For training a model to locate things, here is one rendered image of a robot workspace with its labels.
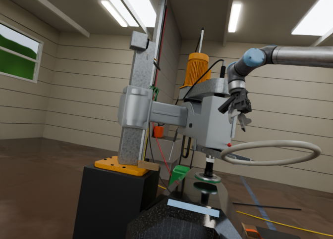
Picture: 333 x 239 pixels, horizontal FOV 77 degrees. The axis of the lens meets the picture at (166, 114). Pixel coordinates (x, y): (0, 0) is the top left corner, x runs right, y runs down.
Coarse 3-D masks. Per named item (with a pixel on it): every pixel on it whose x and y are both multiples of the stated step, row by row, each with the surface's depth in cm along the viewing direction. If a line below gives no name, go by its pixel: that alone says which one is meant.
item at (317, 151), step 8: (240, 144) 101; (248, 144) 98; (256, 144) 96; (264, 144) 94; (272, 144) 93; (280, 144) 93; (288, 144) 92; (296, 144) 92; (304, 144) 93; (312, 144) 95; (224, 152) 111; (312, 152) 109; (320, 152) 100; (224, 160) 125; (232, 160) 130; (240, 160) 134; (280, 160) 129; (288, 160) 125; (296, 160) 121; (304, 160) 116
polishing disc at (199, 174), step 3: (195, 174) 178; (198, 174) 177; (201, 174) 179; (213, 174) 186; (198, 177) 172; (201, 177) 170; (204, 177) 170; (207, 177) 172; (210, 177) 173; (213, 177) 175; (216, 177) 176; (219, 177) 178; (210, 180) 167; (213, 180) 167; (216, 180) 168; (219, 180) 170
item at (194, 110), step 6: (186, 102) 232; (192, 102) 225; (192, 108) 214; (198, 108) 215; (192, 114) 208; (198, 114) 196; (192, 120) 205; (198, 120) 191; (186, 126) 220; (192, 126) 203; (198, 126) 188; (180, 132) 236; (186, 132) 217; (192, 132) 200
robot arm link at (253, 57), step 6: (252, 48) 102; (246, 54) 101; (252, 54) 101; (258, 54) 101; (264, 54) 104; (240, 60) 105; (246, 60) 102; (252, 60) 100; (258, 60) 100; (264, 60) 105; (234, 66) 110; (240, 66) 106; (246, 66) 103; (252, 66) 102; (258, 66) 105; (240, 72) 108; (246, 72) 107
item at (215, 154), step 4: (196, 144) 197; (192, 148) 195; (196, 148) 195; (200, 148) 186; (204, 148) 178; (208, 148) 171; (204, 152) 177; (208, 152) 170; (212, 152) 163; (216, 152) 157; (220, 152) 151; (216, 156) 156; (220, 156) 151; (228, 156) 140; (232, 156) 135; (236, 156) 150; (240, 156) 146; (248, 160) 137; (236, 164) 133; (240, 164) 134
